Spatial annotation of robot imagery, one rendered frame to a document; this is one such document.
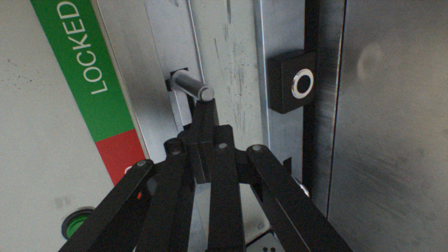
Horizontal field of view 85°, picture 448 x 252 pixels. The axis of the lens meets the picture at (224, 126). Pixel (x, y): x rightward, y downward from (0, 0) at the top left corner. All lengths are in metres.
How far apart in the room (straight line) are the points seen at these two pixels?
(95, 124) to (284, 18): 0.21
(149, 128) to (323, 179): 0.28
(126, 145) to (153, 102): 0.07
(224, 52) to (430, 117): 0.19
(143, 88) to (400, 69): 0.22
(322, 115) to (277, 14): 0.14
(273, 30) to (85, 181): 0.23
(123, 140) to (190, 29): 0.12
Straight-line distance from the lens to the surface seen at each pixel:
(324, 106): 0.34
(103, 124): 0.23
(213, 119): 0.16
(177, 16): 0.23
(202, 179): 0.15
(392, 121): 0.30
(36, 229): 0.28
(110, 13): 0.18
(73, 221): 0.27
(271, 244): 0.35
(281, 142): 0.33
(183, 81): 0.22
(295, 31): 0.30
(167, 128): 0.20
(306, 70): 0.28
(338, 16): 0.30
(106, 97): 0.23
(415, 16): 0.27
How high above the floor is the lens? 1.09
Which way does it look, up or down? 24 degrees down
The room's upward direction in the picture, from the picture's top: 112 degrees counter-clockwise
